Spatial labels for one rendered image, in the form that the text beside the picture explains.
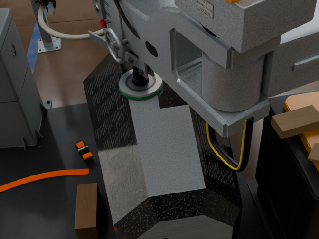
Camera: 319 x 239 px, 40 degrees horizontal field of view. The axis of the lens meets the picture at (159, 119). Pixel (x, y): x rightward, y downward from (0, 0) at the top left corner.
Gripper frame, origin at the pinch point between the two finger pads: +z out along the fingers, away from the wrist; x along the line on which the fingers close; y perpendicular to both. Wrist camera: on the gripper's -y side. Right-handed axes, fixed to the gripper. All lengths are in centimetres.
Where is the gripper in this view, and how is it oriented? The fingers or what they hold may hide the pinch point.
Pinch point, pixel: (51, 11)
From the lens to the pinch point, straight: 278.0
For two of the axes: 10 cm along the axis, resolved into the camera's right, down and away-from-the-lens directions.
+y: -4.5, 6.8, -5.7
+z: 0.4, 6.6, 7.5
